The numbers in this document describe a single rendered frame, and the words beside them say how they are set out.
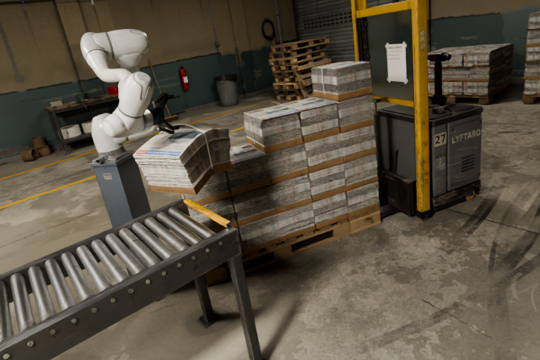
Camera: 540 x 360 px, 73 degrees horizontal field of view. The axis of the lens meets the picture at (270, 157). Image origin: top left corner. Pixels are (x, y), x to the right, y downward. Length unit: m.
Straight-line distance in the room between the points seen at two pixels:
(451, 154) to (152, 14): 7.60
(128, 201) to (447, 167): 2.39
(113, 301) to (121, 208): 1.11
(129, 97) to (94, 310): 0.77
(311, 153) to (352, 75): 0.61
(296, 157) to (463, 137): 1.37
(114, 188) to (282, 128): 1.14
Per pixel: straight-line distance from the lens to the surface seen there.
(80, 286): 1.62
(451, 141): 3.15
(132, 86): 1.50
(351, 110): 2.69
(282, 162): 2.51
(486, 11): 8.50
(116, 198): 2.51
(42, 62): 8.69
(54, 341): 1.52
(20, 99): 8.64
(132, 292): 1.51
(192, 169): 1.73
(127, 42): 2.03
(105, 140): 2.41
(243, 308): 1.84
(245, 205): 2.50
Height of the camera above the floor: 1.58
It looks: 18 degrees down
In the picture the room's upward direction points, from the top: 9 degrees counter-clockwise
